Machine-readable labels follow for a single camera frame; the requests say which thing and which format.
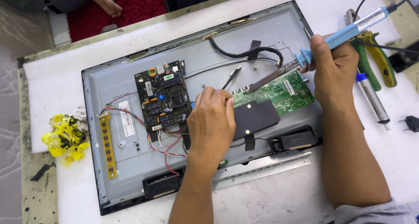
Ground black flat ribbon cable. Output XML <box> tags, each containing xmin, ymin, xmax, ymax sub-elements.
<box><xmin>222</xmin><ymin>65</ymin><xmax>243</xmax><ymax>90</ymax></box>

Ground black tape scrap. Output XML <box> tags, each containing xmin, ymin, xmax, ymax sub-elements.
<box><xmin>30</xmin><ymin>162</ymin><xmax>56</xmax><ymax>182</ymax></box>

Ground silver metal bracket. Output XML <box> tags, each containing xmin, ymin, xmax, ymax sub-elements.
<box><xmin>212</xmin><ymin>151</ymin><xmax>312</xmax><ymax>190</ymax></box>

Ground white label sticker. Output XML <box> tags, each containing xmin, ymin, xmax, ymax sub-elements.
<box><xmin>117</xmin><ymin>100</ymin><xmax>136</xmax><ymax>138</ymax></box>

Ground grey quilted mattress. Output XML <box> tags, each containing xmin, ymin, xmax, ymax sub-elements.
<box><xmin>0</xmin><ymin>0</ymin><xmax>55</xmax><ymax>224</ymax></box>

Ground person's left hand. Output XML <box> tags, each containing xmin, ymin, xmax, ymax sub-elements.
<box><xmin>187</xmin><ymin>86</ymin><xmax>236</xmax><ymax>156</ymax></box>

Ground thin black wire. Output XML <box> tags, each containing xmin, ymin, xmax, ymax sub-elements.
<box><xmin>183</xmin><ymin>57</ymin><xmax>279</xmax><ymax>80</ymax></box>

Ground green main circuit board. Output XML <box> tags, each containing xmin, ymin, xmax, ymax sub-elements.
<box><xmin>232</xmin><ymin>69</ymin><xmax>316</xmax><ymax>117</ymax></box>

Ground yellow tape tangle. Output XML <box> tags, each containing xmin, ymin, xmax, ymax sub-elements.
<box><xmin>41</xmin><ymin>114</ymin><xmax>90</xmax><ymax>167</ymax></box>

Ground white cloth wad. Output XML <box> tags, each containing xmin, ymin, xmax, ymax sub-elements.
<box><xmin>71</xmin><ymin>107</ymin><xmax>88</xmax><ymax>130</ymax></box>

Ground black speaker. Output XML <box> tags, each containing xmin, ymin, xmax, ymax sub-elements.
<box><xmin>142</xmin><ymin>173</ymin><xmax>182</xmax><ymax>200</ymax></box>
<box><xmin>268</xmin><ymin>125</ymin><xmax>318</xmax><ymax>154</ymax></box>

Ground yellow button strip board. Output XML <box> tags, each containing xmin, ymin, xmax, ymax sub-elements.
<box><xmin>98</xmin><ymin>112</ymin><xmax>118</xmax><ymax>180</ymax></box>

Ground black soldering iron cable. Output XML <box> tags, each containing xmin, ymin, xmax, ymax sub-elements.
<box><xmin>352</xmin><ymin>0</ymin><xmax>419</xmax><ymax>54</ymax></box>

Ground black plug adapter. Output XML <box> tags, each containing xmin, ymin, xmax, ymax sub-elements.
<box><xmin>398</xmin><ymin>115</ymin><xmax>419</xmax><ymax>133</ymax></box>

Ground green and yellow pliers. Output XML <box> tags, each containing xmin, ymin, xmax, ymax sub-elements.
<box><xmin>346</xmin><ymin>9</ymin><xmax>398</xmax><ymax>92</ymax></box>

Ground black plastic insulating sheet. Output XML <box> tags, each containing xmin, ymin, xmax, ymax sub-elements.
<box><xmin>232</xmin><ymin>100</ymin><xmax>281</xmax><ymax>142</ymax></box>

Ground grey sleeve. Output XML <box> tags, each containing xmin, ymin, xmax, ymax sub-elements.
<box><xmin>333</xmin><ymin>197</ymin><xmax>418</xmax><ymax>224</ymax></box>

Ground black device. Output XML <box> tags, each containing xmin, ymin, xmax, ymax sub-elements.
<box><xmin>388</xmin><ymin>40</ymin><xmax>419</xmax><ymax>73</ymax></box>

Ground black tape strip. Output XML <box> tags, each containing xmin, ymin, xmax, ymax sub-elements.
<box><xmin>244</xmin><ymin>134</ymin><xmax>256</xmax><ymax>152</ymax></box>
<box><xmin>248</xmin><ymin>40</ymin><xmax>262</xmax><ymax>60</ymax></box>
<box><xmin>179</xmin><ymin>121</ymin><xmax>191</xmax><ymax>150</ymax></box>

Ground grey television back panel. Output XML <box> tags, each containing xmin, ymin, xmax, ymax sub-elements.
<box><xmin>81</xmin><ymin>0</ymin><xmax>325</xmax><ymax>216</ymax></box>

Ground blue soldering iron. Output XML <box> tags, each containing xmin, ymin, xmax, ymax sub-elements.
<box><xmin>248</xmin><ymin>6</ymin><xmax>398</xmax><ymax>92</ymax></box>

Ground thick black cable bundle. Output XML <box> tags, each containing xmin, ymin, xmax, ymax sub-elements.
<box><xmin>209</xmin><ymin>37</ymin><xmax>285</xmax><ymax>69</ymax></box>

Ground white foam sheet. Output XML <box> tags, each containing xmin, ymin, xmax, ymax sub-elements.
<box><xmin>23</xmin><ymin>0</ymin><xmax>419</xmax><ymax>224</ymax></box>

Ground red shaggy rug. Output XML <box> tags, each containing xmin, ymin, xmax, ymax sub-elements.
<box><xmin>66</xmin><ymin>0</ymin><xmax>168</xmax><ymax>43</ymax></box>

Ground multicoloured wire bundle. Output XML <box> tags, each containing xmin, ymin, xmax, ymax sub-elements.
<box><xmin>100</xmin><ymin>91</ymin><xmax>189</xmax><ymax>177</ymax></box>

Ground silver desoldering pump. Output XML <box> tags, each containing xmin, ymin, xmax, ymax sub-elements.
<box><xmin>338</xmin><ymin>14</ymin><xmax>392</xmax><ymax>131</ymax></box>

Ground person's right hand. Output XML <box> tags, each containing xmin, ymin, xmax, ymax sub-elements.
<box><xmin>297</xmin><ymin>34</ymin><xmax>360</xmax><ymax>110</ymax></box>

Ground black power supply board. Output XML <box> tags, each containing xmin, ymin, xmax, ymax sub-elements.
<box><xmin>134</xmin><ymin>60</ymin><xmax>194</xmax><ymax>133</ymax></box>

